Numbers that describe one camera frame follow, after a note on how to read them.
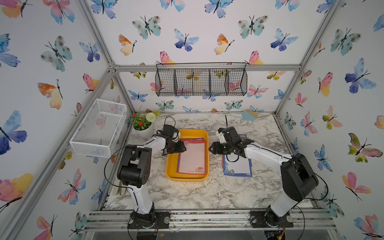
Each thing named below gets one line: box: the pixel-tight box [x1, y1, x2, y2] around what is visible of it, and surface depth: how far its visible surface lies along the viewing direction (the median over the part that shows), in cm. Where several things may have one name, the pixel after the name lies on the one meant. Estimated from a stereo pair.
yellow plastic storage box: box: [166, 129, 210, 182], surface depth 95 cm
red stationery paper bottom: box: [178, 139, 206, 175], surface depth 96 cm
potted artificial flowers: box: [130, 109, 162, 138], surface depth 99 cm
